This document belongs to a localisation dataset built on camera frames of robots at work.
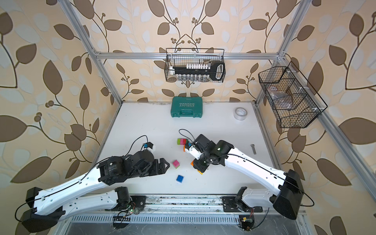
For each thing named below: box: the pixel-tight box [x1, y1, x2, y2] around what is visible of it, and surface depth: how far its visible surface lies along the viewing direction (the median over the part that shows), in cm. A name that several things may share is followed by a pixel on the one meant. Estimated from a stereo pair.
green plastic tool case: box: [170, 96, 204, 118], surface depth 114 cm
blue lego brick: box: [175, 174, 184, 184], surface depth 84 cm
